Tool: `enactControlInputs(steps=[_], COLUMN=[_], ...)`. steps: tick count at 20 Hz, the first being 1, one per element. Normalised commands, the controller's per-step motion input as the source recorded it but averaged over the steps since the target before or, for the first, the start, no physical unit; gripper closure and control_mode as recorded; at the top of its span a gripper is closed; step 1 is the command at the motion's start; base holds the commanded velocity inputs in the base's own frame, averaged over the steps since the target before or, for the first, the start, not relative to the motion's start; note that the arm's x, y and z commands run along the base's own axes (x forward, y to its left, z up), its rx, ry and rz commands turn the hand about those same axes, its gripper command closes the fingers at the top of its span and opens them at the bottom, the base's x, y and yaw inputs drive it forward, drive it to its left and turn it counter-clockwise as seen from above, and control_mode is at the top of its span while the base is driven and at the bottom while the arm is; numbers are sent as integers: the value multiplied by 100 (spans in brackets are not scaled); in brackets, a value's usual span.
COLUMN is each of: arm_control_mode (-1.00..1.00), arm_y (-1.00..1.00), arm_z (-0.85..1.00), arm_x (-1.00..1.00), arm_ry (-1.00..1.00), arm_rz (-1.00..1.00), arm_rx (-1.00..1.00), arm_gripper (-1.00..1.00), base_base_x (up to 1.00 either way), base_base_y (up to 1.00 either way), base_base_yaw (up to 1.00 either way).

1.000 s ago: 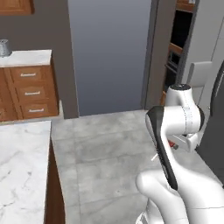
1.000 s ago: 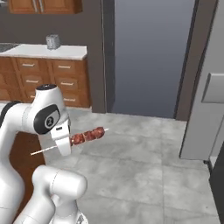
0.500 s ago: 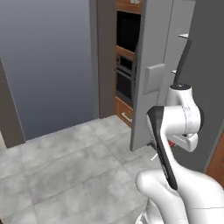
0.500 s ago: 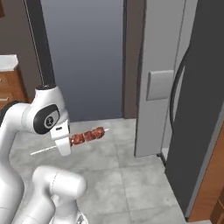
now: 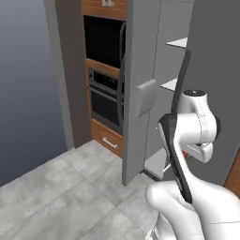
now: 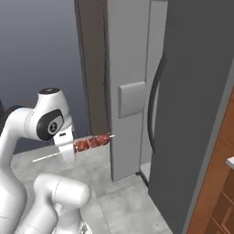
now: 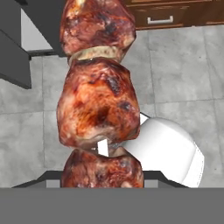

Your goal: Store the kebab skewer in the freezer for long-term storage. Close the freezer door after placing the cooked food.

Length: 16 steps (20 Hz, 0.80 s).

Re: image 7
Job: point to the dark grey fridge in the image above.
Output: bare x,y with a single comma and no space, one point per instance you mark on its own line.
48,26

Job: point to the white rounded object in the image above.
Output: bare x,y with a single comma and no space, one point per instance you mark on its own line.
166,148

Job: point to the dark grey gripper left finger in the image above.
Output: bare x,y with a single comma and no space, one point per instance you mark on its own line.
43,179

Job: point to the roasted meat kebab skewer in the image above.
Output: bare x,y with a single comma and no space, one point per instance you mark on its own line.
97,102

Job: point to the brown wooden drawer front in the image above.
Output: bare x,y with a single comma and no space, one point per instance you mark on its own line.
189,13

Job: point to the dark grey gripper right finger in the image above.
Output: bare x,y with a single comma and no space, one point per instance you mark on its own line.
159,179

